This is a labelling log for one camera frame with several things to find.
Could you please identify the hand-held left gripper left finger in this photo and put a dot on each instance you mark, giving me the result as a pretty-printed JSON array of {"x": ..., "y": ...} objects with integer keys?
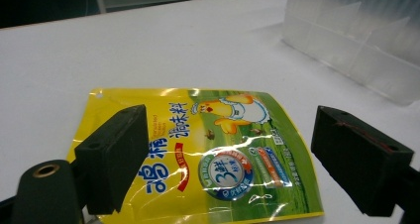
[{"x": 109, "y": 158}]

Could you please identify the yellow green seasoning packet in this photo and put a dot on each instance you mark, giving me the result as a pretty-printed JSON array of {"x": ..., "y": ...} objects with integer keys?
[{"x": 228, "y": 158}]

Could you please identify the translucent plastic storage box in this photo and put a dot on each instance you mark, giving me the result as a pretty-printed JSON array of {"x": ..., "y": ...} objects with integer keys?
[{"x": 356, "y": 35}]

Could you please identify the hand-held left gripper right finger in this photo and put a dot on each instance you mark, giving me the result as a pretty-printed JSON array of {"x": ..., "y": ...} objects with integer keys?
[{"x": 356, "y": 158}]

